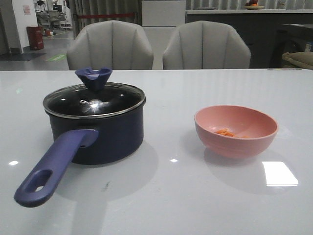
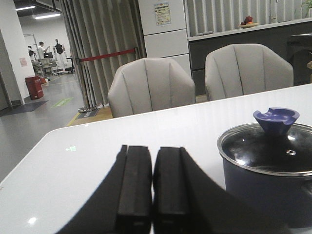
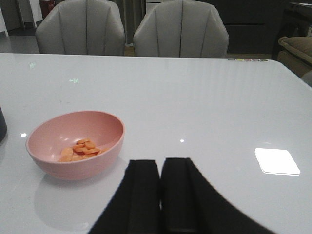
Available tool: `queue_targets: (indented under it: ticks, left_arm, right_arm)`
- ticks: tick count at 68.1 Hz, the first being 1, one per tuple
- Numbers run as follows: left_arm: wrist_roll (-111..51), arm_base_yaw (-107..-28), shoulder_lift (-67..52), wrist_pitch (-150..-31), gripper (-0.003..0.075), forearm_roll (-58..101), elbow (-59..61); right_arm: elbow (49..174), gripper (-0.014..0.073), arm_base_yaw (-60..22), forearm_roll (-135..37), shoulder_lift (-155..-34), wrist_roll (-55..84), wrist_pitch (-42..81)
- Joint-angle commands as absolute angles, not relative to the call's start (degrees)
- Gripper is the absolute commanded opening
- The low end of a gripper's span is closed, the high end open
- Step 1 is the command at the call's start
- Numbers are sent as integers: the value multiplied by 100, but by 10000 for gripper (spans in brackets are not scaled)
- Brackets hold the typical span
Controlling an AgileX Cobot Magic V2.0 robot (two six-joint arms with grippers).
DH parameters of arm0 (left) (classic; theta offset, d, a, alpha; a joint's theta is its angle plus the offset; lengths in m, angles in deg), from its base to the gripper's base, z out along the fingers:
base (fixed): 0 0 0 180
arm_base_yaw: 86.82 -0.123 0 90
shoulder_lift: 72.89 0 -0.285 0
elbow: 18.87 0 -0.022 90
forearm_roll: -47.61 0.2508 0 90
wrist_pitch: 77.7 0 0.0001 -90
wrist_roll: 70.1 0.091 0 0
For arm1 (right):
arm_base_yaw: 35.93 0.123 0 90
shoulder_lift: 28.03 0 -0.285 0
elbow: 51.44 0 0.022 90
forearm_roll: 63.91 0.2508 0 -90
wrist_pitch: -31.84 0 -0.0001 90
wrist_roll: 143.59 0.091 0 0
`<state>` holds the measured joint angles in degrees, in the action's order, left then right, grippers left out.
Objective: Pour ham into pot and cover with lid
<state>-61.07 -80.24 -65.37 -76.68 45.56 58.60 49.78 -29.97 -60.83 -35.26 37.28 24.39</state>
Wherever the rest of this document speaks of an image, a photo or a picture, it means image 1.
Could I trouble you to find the glass lid with blue knob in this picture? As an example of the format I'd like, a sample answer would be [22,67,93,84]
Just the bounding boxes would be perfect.
[43,67,146,119]

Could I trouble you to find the pink bowl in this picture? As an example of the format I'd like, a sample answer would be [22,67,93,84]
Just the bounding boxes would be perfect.
[194,105,278,159]

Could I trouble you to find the left grey upholstered chair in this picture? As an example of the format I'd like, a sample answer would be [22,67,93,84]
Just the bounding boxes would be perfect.
[67,20,154,70]

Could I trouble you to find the dark counter with white top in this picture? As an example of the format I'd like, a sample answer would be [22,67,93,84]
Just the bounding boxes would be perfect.
[185,9,313,69]

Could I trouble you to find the grey upholstered chair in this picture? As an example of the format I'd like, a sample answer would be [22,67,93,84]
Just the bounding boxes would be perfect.
[162,21,251,70]
[67,20,154,70]

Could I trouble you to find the beige cushion at right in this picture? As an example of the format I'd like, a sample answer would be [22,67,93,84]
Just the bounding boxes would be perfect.
[282,52,313,70]

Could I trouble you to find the red barrier belt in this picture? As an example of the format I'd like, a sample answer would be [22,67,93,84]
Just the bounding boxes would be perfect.
[76,12,136,19]

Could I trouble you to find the orange diced ham pieces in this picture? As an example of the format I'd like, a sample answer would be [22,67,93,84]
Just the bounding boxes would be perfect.
[214,128,250,139]

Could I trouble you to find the dark floor mat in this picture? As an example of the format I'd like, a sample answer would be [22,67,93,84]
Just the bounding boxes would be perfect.
[0,53,45,62]

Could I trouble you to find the fruit plate on counter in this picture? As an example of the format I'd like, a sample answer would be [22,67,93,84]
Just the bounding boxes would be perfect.
[244,0,265,10]

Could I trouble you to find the red bin in background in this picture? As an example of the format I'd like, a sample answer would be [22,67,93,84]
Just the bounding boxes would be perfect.
[26,26,44,50]

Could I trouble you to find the right grey upholstered chair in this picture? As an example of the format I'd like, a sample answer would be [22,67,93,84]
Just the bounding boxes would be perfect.
[162,21,251,70]

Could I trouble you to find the white cabinet behind chairs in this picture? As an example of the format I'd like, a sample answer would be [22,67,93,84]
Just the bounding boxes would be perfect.
[141,0,186,70]

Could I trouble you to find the dark blue saucepan with handle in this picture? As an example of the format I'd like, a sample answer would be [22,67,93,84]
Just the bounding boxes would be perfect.
[14,82,147,208]

